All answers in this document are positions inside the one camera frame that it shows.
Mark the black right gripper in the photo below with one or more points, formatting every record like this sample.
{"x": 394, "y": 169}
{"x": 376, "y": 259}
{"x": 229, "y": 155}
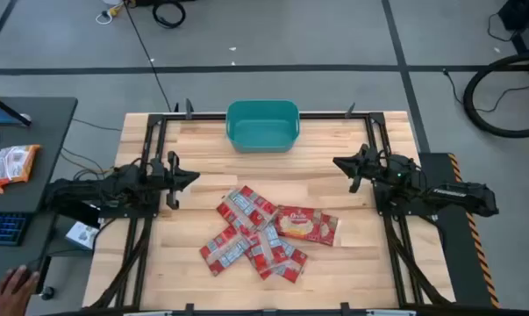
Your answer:
{"x": 366, "y": 167}

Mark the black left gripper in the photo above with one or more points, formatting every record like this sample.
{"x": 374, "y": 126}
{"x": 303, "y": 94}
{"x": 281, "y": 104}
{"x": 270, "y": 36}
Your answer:
{"x": 173, "y": 175}

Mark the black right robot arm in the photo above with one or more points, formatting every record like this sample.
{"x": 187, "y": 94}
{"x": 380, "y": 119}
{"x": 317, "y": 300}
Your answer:
{"x": 457, "y": 193}

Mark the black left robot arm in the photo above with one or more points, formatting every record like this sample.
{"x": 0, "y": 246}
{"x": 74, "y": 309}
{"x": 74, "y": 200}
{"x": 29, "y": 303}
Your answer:
{"x": 115, "y": 188}

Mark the black table clamp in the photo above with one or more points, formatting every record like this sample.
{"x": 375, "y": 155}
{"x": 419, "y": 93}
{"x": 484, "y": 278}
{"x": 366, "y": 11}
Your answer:
{"x": 188, "y": 109}
{"x": 189, "y": 308}
{"x": 350, "y": 110}
{"x": 345, "y": 308}
{"x": 176, "y": 107}

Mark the teal plastic basket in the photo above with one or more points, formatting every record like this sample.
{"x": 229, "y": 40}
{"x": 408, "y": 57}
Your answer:
{"x": 264, "y": 131}

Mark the black control box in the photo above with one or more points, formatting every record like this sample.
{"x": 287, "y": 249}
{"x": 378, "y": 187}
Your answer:
{"x": 77, "y": 213}

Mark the white cardboard box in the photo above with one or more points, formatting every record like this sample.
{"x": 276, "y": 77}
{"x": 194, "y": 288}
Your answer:
{"x": 82, "y": 234}

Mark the large black hoop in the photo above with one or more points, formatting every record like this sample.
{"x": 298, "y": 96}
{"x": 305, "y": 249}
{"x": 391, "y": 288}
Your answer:
{"x": 468, "y": 98}

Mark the black platform with hazard stripe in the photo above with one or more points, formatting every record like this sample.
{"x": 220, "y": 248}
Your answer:
{"x": 457, "y": 254}

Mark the black desk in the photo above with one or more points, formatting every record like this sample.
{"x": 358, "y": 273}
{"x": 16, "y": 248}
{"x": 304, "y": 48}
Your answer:
{"x": 49, "y": 131}

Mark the white bar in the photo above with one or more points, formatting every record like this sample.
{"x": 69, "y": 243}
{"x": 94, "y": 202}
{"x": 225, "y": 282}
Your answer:
{"x": 391, "y": 313}

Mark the black caster wheel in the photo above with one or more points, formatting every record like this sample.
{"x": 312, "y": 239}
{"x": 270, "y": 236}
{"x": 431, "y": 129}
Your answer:
{"x": 47, "y": 292}

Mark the black backlit keyboard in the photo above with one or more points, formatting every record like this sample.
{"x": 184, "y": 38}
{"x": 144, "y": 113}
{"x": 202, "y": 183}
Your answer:
{"x": 5, "y": 228}

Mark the person's hand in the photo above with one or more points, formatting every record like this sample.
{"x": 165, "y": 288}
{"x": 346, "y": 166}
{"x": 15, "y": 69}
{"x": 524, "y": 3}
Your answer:
{"x": 9, "y": 294}

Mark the black equipment case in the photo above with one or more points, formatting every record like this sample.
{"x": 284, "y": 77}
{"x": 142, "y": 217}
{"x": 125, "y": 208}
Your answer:
{"x": 527, "y": 22}

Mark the black aluminium table frame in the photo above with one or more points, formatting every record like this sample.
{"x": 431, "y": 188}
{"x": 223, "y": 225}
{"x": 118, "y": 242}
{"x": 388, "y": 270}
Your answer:
{"x": 325, "y": 116}

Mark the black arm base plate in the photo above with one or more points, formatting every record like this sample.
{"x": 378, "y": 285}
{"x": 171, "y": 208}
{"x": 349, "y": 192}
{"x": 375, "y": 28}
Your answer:
{"x": 404, "y": 210}
{"x": 128, "y": 213}

